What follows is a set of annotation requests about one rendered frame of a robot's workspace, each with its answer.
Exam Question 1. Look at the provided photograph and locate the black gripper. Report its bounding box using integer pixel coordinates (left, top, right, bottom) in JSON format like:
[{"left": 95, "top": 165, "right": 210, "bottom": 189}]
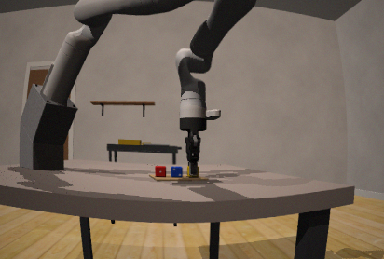
[{"left": 180, "top": 117, "right": 207, "bottom": 176}]

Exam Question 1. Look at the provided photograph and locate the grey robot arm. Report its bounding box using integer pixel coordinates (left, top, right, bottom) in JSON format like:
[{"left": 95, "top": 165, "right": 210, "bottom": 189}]
[{"left": 41, "top": 0, "right": 256, "bottom": 120}]

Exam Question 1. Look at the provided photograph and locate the tan square mat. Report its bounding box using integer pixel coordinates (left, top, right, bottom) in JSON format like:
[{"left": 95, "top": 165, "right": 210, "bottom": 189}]
[{"left": 149, "top": 175, "right": 209, "bottom": 181}]

